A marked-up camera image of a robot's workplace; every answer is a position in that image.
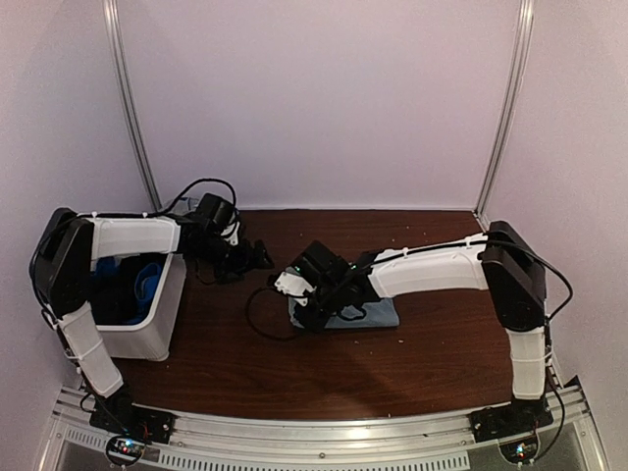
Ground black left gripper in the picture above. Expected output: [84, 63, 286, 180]
[192, 235, 275, 286]

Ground light blue denim skirt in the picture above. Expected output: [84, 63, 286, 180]
[288, 296, 400, 333]

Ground black garment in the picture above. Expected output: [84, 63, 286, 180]
[90, 256, 146, 326]

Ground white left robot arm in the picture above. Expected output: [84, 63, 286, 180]
[28, 193, 274, 398]

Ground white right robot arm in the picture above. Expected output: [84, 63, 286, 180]
[275, 221, 550, 434]

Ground white plastic laundry bin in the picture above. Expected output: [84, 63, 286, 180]
[97, 254, 186, 361]

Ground blue garment in bin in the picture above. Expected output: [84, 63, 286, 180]
[92, 257, 166, 325]

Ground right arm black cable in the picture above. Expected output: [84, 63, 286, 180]
[244, 288, 300, 342]

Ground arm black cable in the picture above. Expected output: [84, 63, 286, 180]
[244, 288, 300, 342]
[156, 178, 239, 217]

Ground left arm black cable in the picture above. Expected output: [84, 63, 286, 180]
[156, 178, 239, 217]

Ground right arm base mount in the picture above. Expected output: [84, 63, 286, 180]
[469, 400, 553, 465]

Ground front aluminium rail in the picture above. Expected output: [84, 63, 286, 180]
[33, 386, 609, 470]

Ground left aluminium frame post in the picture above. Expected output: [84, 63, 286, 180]
[102, 0, 162, 210]

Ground aluminium frame post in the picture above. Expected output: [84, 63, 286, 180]
[474, 0, 535, 228]
[102, 0, 162, 210]

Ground right aluminium frame post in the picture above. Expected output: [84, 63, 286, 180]
[474, 0, 535, 228]

